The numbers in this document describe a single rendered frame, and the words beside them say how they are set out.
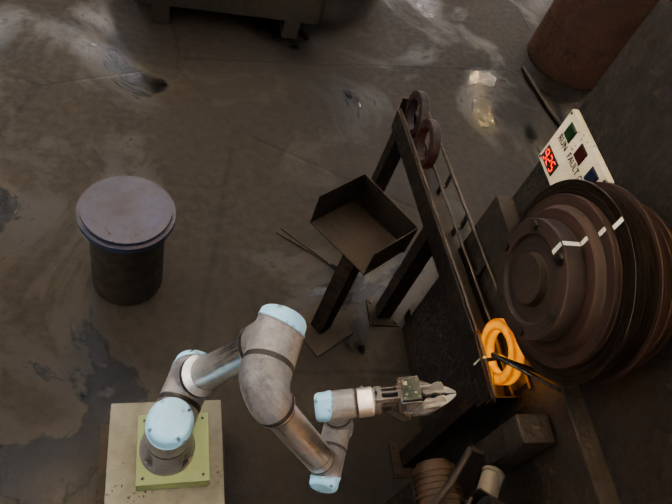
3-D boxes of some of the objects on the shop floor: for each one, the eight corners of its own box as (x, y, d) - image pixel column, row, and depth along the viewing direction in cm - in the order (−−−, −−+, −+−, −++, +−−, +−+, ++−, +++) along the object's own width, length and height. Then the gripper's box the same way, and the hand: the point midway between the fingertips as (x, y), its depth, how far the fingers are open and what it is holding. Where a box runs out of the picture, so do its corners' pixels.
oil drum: (587, 42, 446) (670, -79, 377) (617, 97, 413) (714, -25, 343) (515, 29, 430) (588, -100, 361) (540, 85, 396) (626, -46, 327)
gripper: (377, 411, 150) (463, 401, 150) (372, 376, 155) (455, 367, 155) (376, 422, 157) (458, 413, 157) (372, 389, 162) (451, 380, 162)
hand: (450, 394), depth 159 cm, fingers closed
